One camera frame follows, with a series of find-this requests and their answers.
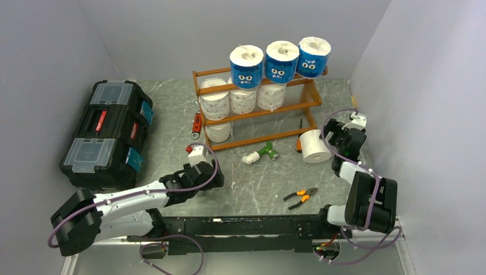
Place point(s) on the red handled wrench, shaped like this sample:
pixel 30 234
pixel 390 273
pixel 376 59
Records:
pixel 197 125

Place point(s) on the white plastic pipe fitting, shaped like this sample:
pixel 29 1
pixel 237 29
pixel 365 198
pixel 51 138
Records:
pixel 251 158

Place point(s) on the green plastic pipe fitting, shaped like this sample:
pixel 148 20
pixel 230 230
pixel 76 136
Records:
pixel 268 150

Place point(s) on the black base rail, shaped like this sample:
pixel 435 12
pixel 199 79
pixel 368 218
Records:
pixel 298 233

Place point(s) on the black plastic toolbox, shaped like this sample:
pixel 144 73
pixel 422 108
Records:
pixel 105 152

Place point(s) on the orange handled screwdriver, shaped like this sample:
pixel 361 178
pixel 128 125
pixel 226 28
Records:
pixel 298 143

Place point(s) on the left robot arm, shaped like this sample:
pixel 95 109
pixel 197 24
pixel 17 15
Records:
pixel 86 218

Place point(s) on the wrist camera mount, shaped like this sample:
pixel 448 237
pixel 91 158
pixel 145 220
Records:
pixel 196 154
pixel 357 121

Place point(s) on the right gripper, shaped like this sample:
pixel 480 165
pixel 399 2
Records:
pixel 333 126

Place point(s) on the plain white paper roll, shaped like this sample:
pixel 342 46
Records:
pixel 219 132

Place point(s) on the orange handled pliers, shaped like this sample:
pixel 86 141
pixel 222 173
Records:
pixel 304 195

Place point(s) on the white floral paper roll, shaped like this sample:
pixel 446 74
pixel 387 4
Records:
pixel 243 101
pixel 215 106
pixel 271 97

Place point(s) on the orange wooden shelf rack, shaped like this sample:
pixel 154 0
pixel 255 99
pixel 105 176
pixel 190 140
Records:
pixel 294 117

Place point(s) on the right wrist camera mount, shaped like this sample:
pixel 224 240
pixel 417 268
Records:
pixel 357 121

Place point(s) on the blue paper roll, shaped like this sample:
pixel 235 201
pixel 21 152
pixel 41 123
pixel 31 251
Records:
pixel 313 57
pixel 247 66
pixel 281 59

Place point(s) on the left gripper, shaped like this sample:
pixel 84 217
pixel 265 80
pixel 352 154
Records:
pixel 216 180

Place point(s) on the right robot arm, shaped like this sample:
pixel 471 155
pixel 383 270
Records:
pixel 372 200

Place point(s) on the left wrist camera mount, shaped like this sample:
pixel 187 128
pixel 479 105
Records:
pixel 196 154

